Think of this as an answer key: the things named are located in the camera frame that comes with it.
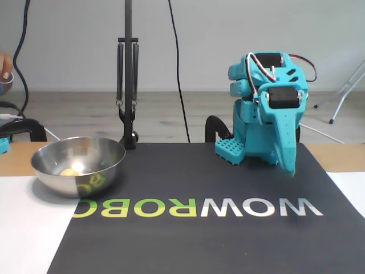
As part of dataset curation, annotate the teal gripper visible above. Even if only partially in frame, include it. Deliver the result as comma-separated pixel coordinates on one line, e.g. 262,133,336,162
260,110,305,179

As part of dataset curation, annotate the teal leader arm base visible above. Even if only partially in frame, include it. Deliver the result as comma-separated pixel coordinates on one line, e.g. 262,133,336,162
0,136,11,156

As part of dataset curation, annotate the metal bowl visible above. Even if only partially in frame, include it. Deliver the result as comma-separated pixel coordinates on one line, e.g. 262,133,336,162
30,136,127,199

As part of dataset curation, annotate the person's hand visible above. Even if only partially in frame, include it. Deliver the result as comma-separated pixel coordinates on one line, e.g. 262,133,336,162
0,51,14,80

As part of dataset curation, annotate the white paper sheet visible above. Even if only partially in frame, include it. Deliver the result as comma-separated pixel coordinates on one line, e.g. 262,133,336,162
326,171,365,220
0,175,78,274

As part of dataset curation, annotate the white folding rack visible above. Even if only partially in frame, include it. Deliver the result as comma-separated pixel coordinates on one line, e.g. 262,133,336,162
313,58,365,125

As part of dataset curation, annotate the black WOWROBO mat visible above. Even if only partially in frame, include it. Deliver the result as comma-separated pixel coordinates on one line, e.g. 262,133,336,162
47,142,365,274

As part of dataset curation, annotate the large black clamp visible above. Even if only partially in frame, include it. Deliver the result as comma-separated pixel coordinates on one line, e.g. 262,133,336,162
0,118,48,143

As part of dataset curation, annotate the thin white cable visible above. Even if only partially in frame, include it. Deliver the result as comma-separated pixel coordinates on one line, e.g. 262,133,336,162
299,123,346,144

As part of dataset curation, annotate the red white black servo cable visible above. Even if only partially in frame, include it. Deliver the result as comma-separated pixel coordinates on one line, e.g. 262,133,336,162
246,52,277,100
289,53,318,84

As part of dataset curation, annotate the thin black hanging cable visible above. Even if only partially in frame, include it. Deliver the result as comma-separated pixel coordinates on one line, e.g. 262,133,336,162
167,0,191,143

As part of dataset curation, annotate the white plug cable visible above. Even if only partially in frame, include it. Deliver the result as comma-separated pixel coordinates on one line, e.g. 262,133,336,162
0,113,62,141

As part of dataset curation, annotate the thick black hanging cable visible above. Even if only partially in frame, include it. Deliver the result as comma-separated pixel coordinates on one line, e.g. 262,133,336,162
12,0,31,118

